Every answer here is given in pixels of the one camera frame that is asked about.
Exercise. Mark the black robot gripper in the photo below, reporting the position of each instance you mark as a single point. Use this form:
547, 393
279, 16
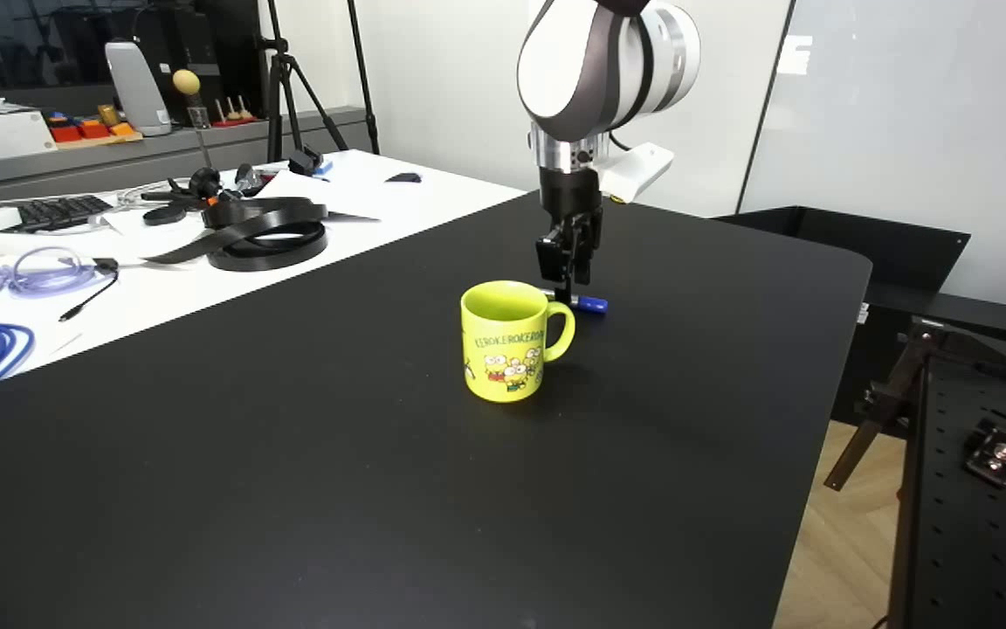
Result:
574, 206

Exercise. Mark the blue capped marker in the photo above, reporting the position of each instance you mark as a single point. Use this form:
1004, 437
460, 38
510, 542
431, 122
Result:
590, 304

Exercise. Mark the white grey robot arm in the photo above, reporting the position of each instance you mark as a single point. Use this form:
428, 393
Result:
602, 64

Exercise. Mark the yellow cartoon print mug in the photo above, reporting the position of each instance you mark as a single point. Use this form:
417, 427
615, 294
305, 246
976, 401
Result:
503, 344

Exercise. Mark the black computer mouse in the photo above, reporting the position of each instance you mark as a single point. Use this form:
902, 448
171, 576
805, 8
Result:
404, 177

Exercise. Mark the yellow ball on black stand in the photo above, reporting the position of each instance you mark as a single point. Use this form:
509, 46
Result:
186, 83

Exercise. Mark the grey shelf bench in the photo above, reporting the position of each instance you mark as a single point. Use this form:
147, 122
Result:
119, 159

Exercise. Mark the grey white upright device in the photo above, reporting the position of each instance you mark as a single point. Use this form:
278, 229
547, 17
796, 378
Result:
136, 87

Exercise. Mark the red orange small parts tray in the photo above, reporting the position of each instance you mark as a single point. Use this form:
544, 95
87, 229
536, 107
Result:
91, 128

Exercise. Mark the black perforated breadboard table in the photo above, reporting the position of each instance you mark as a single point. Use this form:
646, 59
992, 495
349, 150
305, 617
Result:
978, 545

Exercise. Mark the black keyboard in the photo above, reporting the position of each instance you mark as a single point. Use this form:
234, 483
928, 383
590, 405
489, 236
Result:
61, 210

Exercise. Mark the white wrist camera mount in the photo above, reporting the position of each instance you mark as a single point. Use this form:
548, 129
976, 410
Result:
639, 170

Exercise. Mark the black camera tripod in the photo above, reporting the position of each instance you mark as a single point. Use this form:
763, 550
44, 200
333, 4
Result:
283, 82

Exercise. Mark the black angled support bracket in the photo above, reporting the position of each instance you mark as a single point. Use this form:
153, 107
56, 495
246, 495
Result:
888, 397

